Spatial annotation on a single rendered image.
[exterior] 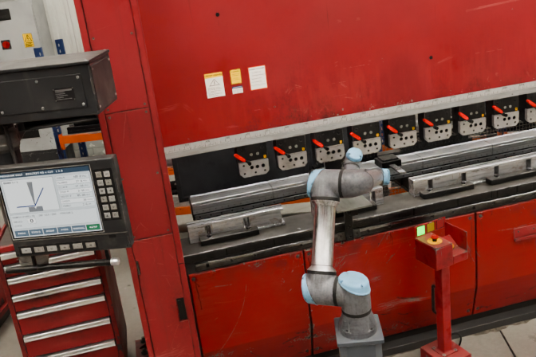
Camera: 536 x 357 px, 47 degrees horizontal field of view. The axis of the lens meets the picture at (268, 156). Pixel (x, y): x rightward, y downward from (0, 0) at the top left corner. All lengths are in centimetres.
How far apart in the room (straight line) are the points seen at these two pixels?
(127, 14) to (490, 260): 234
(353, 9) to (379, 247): 123
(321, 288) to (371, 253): 93
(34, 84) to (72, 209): 47
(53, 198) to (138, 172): 53
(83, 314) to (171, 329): 57
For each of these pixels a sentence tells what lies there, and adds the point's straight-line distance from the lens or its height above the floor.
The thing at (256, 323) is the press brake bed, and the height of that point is 41.
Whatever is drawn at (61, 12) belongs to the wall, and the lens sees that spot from 762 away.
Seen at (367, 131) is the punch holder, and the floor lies 129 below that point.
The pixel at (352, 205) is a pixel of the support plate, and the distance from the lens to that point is 309.
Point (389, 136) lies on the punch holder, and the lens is 327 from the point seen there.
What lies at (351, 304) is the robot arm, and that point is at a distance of 245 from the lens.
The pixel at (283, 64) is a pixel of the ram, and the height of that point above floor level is 171.
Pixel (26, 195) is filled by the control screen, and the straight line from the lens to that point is 244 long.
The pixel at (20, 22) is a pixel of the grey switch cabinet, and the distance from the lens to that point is 742.
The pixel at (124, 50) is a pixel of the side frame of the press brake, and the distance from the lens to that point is 269.
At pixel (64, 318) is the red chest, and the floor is 54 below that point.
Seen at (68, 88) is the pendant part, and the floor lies 186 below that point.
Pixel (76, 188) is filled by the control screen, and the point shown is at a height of 150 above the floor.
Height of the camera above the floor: 222
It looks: 18 degrees down
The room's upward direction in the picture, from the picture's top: 7 degrees counter-clockwise
